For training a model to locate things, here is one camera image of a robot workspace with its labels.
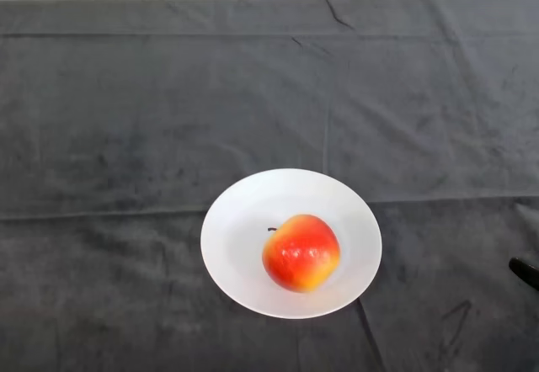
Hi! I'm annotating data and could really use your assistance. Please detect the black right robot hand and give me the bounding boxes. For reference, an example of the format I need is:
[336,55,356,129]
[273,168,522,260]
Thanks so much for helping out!
[508,257,539,293]

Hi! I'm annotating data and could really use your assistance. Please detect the white round plate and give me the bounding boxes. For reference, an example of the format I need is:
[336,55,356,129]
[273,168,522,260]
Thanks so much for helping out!
[200,167,383,320]

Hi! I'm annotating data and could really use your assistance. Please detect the dark grey cloth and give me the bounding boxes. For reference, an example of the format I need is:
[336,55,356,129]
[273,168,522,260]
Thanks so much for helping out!
[0,0,539,372]

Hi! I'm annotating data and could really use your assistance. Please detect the red yellow apple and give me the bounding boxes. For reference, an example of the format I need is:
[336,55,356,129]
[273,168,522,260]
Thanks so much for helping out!
[261,214,341,294]

